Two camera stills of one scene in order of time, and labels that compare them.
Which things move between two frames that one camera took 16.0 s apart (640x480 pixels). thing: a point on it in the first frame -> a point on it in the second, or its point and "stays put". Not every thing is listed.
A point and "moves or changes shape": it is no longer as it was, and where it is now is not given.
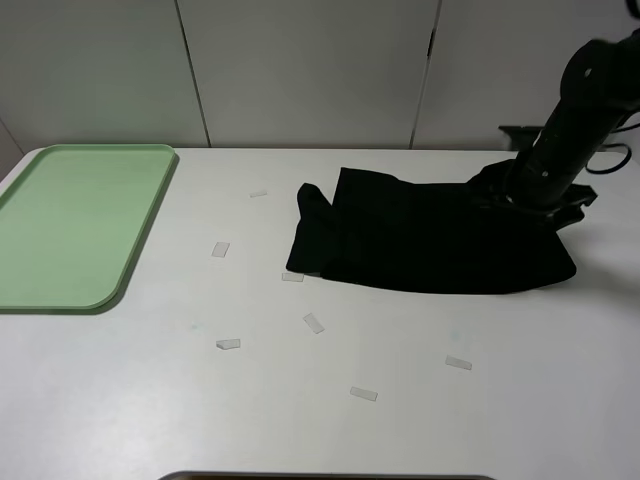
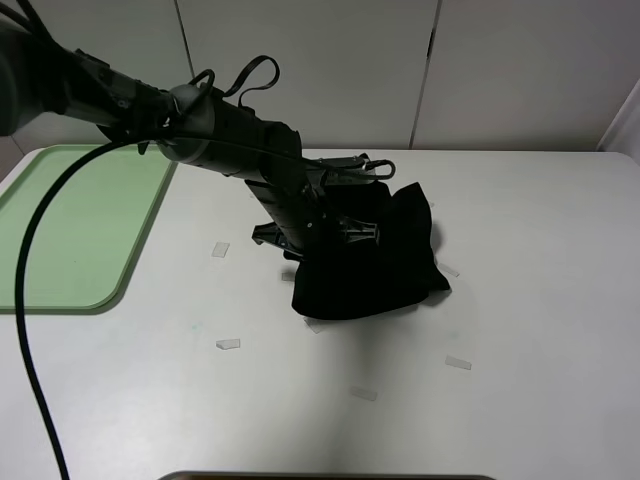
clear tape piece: x=220 y=249 stays put
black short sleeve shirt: x=455 y=237 moves or changes shape
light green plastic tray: x=72 y=217 stays put
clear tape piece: x=453 y=361 stays put
